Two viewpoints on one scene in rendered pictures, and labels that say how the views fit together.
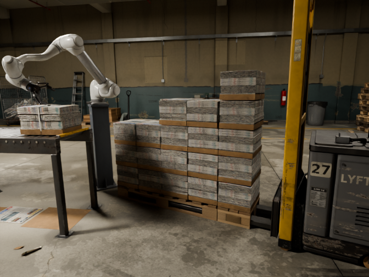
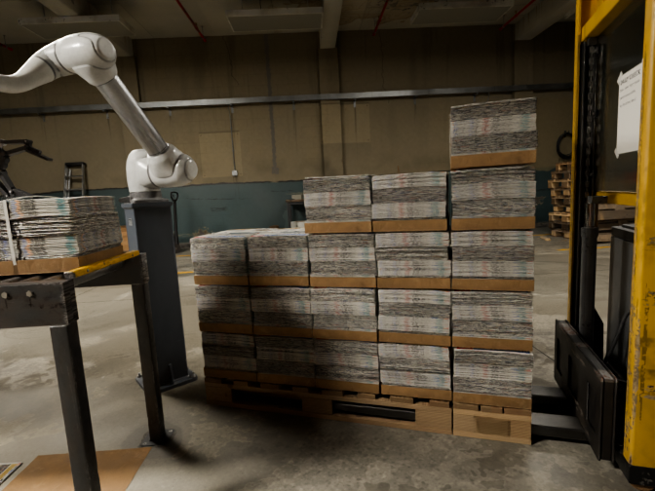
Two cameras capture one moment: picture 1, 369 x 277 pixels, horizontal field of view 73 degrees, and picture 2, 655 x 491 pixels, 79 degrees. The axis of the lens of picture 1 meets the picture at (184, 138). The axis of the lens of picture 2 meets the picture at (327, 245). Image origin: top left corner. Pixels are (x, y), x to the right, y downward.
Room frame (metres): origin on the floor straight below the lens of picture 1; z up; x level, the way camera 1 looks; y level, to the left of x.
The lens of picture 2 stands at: (0.68, 0.45, 1.00)
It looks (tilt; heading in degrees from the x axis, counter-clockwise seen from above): 8 degrees down; 350
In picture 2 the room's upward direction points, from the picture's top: 3 degrees counter-clockwise
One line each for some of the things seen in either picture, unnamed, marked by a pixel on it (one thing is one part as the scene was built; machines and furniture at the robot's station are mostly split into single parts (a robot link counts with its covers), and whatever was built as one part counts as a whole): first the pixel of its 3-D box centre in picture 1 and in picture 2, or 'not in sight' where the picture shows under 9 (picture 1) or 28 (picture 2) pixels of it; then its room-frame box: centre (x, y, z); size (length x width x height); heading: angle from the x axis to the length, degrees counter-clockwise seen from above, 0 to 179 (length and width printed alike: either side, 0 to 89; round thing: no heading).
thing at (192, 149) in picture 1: (171, 164); (325, 319); (2.49, 0.14, 0.40); 1.16 x 0.38 x 0.51; 62
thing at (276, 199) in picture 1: (280, 203); (579, 378); (1.99, -0.81, 0.20); 0.62 x 0.05 x 0.30; 152
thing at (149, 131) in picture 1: (171, 162); (325, 316); (2.49, 0.14, 0.42); 1.17 x 0.39 x 0.83; 62
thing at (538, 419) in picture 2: (216, 211); (443, 413); (2.13, -0.28, 0.05); 1.05 x 0.10 x 0.04; 62
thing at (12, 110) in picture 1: (24, 100); not in sight; (9.05, 5.67, 0.85); 1.21 x 0.83 x 1.71; 82
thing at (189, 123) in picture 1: (210, 122); (413, 221); (2.29, -0.24, 0.86); 0.38 x 0.29 x 0.04; 151
